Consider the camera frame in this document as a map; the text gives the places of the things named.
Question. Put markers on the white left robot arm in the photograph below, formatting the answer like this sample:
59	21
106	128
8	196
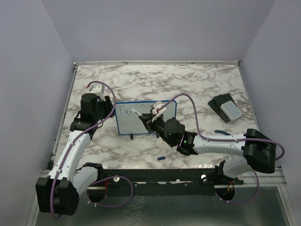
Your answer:
58	193

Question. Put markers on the white whiteboard marker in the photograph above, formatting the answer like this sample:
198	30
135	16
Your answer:
136	112

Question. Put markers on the blue framed small whiteboard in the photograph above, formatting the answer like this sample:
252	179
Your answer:
128	122

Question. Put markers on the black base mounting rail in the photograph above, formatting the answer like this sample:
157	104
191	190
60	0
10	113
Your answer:
160	182

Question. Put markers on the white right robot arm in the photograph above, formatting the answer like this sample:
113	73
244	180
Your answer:
249	151

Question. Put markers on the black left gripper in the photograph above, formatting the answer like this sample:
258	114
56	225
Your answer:
108	105

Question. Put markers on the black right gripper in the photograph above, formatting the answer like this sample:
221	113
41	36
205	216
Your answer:
147	119

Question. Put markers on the aluminium table edge frame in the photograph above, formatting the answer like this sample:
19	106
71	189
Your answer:
133	81

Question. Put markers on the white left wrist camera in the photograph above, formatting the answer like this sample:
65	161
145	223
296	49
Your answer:
97	89

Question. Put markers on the black eraser with grey pad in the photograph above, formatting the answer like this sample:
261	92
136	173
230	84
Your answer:
225	107

